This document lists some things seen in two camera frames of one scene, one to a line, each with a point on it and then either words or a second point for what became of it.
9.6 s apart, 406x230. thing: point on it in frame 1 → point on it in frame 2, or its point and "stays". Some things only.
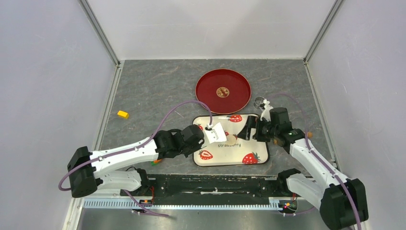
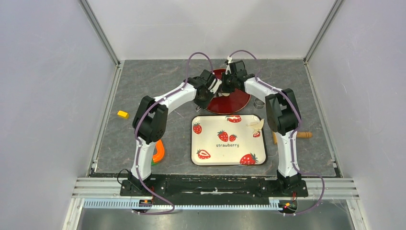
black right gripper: x=252 y=122 → x=224 y=88
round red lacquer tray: x=225 y=91 stays
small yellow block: x=122 y=114 stays
